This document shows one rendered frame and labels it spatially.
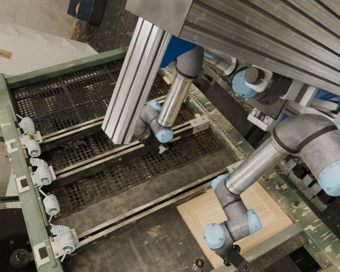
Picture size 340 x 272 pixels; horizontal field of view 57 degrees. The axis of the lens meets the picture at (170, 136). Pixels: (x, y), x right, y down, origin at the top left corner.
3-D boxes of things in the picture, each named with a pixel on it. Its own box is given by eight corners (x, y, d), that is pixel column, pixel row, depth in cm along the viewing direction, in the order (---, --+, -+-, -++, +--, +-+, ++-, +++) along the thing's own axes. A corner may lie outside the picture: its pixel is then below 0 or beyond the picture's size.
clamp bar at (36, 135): (187, 103, 227) (189, 76, 209) (15, 164, 187) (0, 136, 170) (180, 95, 233) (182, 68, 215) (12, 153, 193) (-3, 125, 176)
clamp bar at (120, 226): (250, 176, 184) (259, 149, 167) (44, 274, 145) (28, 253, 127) (239, 164, 190) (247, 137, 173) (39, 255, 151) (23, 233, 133)
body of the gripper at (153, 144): (147, 146, 172) (135, 136, 163) (158, 135, 172) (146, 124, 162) (155, 154, 167) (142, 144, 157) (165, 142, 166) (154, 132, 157)
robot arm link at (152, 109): (169, 117, 150) (151, 132, 151) (159, 102, 156) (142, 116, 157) (162, 110, 143) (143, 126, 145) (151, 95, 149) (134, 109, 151)
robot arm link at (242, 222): (246, 196, 106) (217, 210, 107) (263, 227, 101) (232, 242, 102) (248, 201, 113) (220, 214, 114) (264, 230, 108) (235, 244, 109)
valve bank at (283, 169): (357, 197, 170) (339, 201, 154) (338, 214, 177) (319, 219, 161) (291, 136, 200) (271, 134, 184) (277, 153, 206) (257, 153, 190)
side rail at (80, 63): (143, 58, 275) (143, 47, 267) (12, 95, 239) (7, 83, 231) (140, 53, 280) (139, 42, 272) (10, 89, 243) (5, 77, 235)
